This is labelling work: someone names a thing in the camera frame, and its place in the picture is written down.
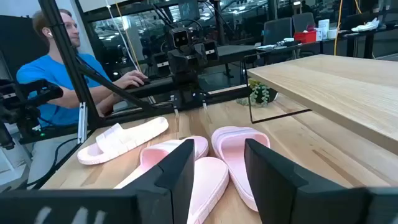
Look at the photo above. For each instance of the silver aluminium bracket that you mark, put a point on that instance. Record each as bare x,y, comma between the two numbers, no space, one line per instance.
82,124

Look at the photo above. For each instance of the person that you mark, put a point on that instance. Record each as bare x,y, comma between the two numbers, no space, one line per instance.
46,77

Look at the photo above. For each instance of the potted green succulent plant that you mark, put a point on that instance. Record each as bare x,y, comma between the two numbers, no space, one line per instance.
259,93

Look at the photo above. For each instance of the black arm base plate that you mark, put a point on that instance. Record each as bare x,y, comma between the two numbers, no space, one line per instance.
186,101

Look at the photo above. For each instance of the black aluminium rig frame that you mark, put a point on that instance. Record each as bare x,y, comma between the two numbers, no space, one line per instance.
66,62

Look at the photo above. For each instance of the red storage box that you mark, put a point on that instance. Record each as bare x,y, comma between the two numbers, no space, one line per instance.
306,37

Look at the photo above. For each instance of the black computer mouse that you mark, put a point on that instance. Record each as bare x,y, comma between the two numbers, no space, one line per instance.
146,82

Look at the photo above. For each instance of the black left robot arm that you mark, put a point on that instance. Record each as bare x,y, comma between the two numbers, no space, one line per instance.
183,79

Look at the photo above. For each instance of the black office desk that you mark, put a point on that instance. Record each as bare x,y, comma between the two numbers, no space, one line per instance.
351,46

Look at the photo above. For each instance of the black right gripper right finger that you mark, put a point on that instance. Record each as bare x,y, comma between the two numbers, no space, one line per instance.
311,205

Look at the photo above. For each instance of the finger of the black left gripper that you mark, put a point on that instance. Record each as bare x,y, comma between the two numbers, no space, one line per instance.
178,62
200,56

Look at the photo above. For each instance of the white crumpled cloth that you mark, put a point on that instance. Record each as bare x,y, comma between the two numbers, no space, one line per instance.
367,26

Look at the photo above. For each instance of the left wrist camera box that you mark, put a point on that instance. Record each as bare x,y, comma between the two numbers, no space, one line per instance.
180,38

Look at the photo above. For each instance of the wooden shelf with black frame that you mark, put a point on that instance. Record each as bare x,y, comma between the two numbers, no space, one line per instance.
326,84

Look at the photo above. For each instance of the dark grey office chair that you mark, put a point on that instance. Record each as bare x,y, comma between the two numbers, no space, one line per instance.
277,31
303,21

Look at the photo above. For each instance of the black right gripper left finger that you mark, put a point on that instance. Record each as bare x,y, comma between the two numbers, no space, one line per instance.
93,208

